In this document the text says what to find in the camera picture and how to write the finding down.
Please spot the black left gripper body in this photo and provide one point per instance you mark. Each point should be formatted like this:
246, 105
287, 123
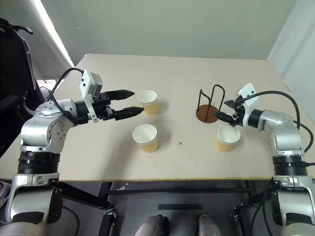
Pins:
102, 111

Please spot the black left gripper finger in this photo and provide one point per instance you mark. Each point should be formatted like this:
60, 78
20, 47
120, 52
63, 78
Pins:
121, 94
128, 112

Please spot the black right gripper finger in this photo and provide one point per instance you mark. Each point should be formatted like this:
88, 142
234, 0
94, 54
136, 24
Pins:
224, 116
231, 104

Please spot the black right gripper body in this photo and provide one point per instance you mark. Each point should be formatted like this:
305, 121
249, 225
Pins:
239, 118

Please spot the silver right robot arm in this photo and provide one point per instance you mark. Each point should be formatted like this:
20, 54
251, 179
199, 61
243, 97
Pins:
288, 140

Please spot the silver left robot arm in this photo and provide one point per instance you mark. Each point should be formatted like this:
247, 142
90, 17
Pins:
34, 132

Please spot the yellow ribbed paper cup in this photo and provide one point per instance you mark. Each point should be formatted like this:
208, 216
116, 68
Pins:
146, 142
148, 105
225, 145

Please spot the black chair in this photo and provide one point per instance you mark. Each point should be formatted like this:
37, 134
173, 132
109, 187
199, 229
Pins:
14, 73

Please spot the dark rounded shape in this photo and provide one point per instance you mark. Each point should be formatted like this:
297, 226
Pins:
151, 226
206, 227

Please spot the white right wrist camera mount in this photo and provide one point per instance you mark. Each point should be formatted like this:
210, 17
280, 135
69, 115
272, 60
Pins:
248, 93

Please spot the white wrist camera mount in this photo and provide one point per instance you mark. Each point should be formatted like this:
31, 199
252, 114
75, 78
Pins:
248, 93
86, 86

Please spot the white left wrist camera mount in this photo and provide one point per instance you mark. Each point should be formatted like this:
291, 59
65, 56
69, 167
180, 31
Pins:
86, 86

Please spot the black metal table frame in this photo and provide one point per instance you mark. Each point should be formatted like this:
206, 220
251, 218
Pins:
86, 196

